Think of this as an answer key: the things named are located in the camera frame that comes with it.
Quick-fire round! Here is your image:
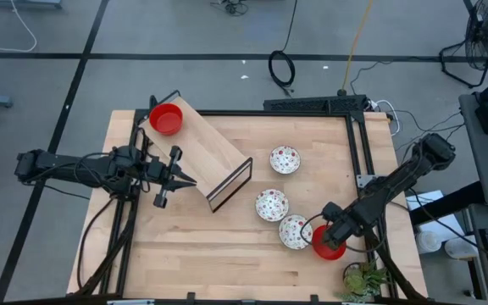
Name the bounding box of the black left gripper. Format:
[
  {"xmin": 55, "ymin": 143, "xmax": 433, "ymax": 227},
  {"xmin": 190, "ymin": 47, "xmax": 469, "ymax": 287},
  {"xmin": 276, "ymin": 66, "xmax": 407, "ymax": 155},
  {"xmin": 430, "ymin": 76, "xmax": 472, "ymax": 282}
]
[{"xmin": 140, "ymin": 146, "xmax": 197, "ymax": 208}]

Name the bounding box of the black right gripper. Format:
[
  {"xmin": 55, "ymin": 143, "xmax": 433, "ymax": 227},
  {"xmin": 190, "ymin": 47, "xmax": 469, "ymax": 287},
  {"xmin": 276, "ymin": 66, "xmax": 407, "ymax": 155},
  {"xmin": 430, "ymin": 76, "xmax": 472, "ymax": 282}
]
[{"xmin": 322, "ymin": 202, "xmax": 379, "ymax": 252}]

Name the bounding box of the red mini bowl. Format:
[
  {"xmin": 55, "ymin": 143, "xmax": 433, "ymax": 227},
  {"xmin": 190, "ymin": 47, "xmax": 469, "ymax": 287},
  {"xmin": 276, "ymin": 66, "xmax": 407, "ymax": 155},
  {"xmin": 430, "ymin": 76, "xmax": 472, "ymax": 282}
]
[
  {"xmin": 148, "ymin": 103, "xmax": 185, "ymax": 136},
  {"xmin": 311, "ymin": 224, "xmax": 348, "ymax": 261}
]

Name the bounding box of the green bowl with floral inside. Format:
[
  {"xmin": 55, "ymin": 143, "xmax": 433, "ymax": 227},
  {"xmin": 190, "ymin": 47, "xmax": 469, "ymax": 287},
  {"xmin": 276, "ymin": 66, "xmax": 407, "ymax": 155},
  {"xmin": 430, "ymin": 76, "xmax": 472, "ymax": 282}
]
[
  {"xmin": 254, "ymin": 188, "xmax": 290, "ymax": 223},
  {"xmin": 268, "ymin": 145, "xmax": 302, "ymax": 175},
  {"xmin": 278, "ymin": 213, "xmax": 314, "ymax": 251}
]

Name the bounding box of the green succulent in black pot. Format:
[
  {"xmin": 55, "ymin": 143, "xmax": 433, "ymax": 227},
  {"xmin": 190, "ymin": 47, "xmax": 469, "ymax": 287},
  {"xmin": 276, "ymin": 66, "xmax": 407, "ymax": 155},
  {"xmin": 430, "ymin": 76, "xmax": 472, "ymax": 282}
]
[{"xmin": 335, "ymin": 260, "xmax": 391, "ymax": 304}]

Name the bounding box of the white round container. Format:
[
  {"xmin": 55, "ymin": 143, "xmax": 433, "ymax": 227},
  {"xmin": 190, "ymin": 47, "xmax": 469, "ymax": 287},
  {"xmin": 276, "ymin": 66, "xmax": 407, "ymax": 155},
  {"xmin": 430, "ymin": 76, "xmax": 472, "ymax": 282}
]
[
  {"xmin": 444, "ymin": 236, "xmax": 478, "ymax": 260},
  {"xmin": 415, "ymin": 230, "xmax": 443, "ymax": 254}
]

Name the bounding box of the white paper sheet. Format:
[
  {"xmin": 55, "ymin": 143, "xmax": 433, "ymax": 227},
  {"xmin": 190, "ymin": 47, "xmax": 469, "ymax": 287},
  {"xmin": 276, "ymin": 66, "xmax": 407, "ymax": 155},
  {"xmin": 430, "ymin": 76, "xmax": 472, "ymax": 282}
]
[{"xmin": 404, "ymin": 189, "xmax": 461, "ymax": 232}]

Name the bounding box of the black desk beam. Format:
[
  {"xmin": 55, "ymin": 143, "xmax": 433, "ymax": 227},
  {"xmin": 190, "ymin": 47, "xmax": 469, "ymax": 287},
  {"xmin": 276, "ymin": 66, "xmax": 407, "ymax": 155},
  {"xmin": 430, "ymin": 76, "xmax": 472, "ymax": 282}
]
[{"xmin": 408, "ymin": 180, "xmax": 482, "ymax": 225}]

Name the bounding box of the black floor fan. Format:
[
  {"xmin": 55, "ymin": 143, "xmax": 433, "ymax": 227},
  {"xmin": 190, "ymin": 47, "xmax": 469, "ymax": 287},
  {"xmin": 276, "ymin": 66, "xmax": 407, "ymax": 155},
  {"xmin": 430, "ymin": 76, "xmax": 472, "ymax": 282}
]
[{"xmin": 438, "ymin": 0, "xmax": 488, "ymax": 89}]

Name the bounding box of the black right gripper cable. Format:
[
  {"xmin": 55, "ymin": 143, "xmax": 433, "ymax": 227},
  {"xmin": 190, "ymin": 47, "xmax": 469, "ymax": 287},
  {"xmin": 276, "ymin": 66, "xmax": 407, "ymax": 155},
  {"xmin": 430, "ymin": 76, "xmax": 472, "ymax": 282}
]
[{"xmin": 299, "ymin": 213, "xmax": 328, "ymax": 249}]

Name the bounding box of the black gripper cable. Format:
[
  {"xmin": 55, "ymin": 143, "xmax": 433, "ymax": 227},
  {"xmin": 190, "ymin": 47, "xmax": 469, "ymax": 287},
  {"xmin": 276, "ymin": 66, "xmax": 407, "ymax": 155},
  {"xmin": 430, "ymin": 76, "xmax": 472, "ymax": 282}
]
[
  {"xmin": 299, "ymin": 213, "xmax": 328, "ymax": 249},
  {"xmin": 129, "ymin": 125, "xmax": 151, "ymax": 156}
]

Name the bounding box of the wooden shelf with black frame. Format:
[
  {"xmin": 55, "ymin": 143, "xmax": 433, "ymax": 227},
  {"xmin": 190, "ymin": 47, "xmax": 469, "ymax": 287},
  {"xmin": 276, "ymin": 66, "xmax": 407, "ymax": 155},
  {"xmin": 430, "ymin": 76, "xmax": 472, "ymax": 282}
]
[{"xmin": 138, "ymin": 89, "xmax": 254, "ymax": 214}]

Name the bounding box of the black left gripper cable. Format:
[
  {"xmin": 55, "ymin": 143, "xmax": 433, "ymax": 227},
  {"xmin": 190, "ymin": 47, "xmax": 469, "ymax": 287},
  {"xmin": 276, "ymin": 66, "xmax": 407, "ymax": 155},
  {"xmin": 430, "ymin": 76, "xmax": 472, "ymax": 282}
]
[{"xmin": 129, "ymin": 125, "xmax": 151, "ymax": 156}]

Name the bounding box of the silver corner bracket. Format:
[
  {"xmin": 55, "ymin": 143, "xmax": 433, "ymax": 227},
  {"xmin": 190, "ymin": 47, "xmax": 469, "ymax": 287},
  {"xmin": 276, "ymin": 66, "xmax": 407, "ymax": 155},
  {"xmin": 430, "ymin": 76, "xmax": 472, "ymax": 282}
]
[{"xmin": 356, "ymin": 173, "xmax": 376, "ymax": 190}]

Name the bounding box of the black aluminium rig frame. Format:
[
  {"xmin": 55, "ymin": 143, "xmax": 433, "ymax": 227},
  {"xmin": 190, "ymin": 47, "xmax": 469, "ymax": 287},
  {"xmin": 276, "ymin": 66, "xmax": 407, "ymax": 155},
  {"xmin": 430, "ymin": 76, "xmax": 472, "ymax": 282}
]
[{"xmin": 68, "ymin": 108, "xmax": 430, "ymax": 305}]

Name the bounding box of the black left arm base cable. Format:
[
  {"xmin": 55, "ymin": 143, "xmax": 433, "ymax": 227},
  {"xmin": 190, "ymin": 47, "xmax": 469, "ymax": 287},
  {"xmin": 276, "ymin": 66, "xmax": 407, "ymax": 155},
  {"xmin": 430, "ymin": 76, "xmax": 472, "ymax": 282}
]
[{"xmin": 75, "ymin": 197, "xmax": 117, "ymax": 293}]

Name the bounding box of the black perforated cable tray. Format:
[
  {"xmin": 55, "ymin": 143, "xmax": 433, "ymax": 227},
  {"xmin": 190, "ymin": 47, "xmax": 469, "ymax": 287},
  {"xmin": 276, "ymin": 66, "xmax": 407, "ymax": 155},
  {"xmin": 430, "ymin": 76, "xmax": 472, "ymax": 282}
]
[{"xmin": 263, "ymin": 93, "xmax": 368, "ymax": 114}]

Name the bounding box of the black hanging cable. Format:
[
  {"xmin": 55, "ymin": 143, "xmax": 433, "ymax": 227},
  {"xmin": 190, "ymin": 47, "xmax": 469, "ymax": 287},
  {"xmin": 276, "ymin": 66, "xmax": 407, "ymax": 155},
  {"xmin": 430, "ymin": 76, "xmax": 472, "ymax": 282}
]
[{"xmin": 268, "ymin": 0, "xmax": 299, "ymax": 97}]

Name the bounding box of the white looped cable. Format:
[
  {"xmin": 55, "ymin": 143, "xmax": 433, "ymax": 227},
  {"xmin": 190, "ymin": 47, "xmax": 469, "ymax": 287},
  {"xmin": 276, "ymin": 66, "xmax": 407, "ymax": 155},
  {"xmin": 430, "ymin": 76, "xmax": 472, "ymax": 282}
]
[{"xmin": 373, "ymin": 99, "xmax": 402, "ymax": 136}]

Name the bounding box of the black tangled cable bundle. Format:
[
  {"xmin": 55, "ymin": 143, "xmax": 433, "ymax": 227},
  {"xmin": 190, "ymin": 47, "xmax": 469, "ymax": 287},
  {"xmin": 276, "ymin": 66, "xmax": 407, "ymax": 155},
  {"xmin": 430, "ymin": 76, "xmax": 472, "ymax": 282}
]
[{"xmin": 209, "ymin": 0, "xmax": 249, "ymax": 17}]

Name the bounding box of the yellow hanging power cord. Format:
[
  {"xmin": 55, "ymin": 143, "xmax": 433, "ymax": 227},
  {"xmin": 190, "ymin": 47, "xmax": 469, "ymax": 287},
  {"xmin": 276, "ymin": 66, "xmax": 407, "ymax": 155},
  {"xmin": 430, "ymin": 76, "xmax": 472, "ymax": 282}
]
[{"xmin": 341, "ymin": 0, "xmax": 374, "ymax": 95}]

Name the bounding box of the white floor cable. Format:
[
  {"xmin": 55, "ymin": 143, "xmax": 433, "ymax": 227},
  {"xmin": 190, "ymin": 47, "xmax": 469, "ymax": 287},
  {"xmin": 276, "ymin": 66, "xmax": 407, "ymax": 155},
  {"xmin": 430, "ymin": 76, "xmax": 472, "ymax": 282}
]
[{"xmin": 0, "ymin": 0, "xmax": 38, "ymax": 54}]

